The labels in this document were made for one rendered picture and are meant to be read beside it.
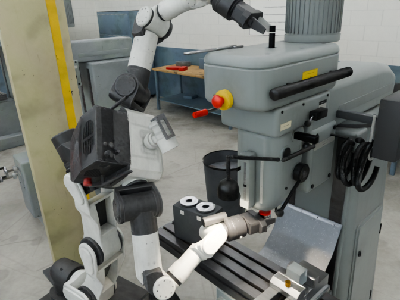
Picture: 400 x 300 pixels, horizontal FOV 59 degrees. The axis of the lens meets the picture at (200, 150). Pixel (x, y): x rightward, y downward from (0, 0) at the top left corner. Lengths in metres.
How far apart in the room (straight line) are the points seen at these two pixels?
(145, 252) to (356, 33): 4.92
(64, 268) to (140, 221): 0.99
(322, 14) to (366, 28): 4.30
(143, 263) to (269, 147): 0.57
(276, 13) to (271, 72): 5.34
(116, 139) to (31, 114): 1.47
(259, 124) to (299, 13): 0.43
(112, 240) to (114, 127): 0.65
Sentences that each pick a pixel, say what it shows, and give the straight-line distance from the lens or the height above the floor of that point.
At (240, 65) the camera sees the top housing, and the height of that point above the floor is 1.87.
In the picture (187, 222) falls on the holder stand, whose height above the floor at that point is 1.06.
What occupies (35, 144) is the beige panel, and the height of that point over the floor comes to 1.19.
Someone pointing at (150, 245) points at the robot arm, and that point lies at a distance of 1.22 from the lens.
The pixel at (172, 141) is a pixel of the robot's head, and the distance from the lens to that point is 1.19.
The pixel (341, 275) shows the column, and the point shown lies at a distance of 1.91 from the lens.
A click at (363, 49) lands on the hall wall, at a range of 5.66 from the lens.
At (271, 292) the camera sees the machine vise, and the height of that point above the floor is 1.01.
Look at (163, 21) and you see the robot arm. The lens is 1.43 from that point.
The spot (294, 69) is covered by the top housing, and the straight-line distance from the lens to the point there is 1.11.
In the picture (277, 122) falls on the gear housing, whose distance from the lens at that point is 1.11.
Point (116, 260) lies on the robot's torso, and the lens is 1.82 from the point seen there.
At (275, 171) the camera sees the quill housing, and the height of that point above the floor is 1.49.
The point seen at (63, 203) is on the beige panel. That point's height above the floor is 0.68.
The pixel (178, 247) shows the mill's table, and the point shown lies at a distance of 1.80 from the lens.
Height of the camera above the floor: 2.02
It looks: 22 degrees down
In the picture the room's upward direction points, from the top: 2 degrees counter-clockwise
